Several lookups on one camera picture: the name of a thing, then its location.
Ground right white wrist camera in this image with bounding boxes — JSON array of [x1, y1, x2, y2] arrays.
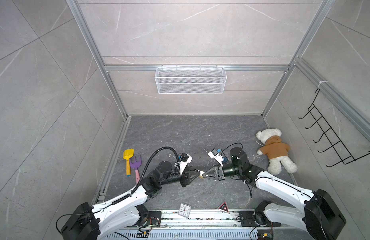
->
[[208, 149, 224, 167]]

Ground black wire hook rack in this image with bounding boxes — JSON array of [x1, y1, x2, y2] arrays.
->
[[298, 89, 370, 168]]

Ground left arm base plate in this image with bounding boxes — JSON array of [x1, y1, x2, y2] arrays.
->
[[136, 211, 162, 228]]

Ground red black triangle sign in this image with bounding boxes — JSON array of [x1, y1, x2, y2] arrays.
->
[[217, 200, 229, 213]]

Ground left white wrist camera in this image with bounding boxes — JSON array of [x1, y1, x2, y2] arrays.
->
[[175, 153, 192, 175]]

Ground white small alarm clock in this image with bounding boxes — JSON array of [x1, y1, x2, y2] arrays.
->
[[178, 203, 191, 219]]

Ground white wire mesh basket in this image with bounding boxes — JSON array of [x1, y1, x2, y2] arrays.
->
[[155, 66, 227, 94]]

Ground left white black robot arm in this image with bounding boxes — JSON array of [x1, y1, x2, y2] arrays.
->
[[58, 161, 203, 240]]

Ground brass yellow padlock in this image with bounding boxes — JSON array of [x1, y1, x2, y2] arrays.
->
[[199, 171, 205, 179]]

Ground purple pink toy rake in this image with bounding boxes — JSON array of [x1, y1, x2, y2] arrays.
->
[[130, 155, 142, 183]]

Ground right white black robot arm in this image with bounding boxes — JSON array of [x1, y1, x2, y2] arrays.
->
[[202, 148, 346, 240]]

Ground yellow toy shovel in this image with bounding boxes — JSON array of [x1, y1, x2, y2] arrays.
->
[[123, 149, 134, 177]]

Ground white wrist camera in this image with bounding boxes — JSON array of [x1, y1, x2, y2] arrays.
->
[[175, 153, 192, 175], [208, 149, 224, 167]]

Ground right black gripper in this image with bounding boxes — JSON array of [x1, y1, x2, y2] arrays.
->
[[202, 164, 242, 182]]

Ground left black corrugated cable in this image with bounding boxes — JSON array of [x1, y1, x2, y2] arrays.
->
[[130, 146, 180, 196]]

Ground white teddy bear brown hoodie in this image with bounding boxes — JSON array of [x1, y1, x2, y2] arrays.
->
[[256, 129, 298, 176]]

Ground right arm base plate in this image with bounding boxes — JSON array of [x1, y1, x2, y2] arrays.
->
[[235, 211, 282, 227]]

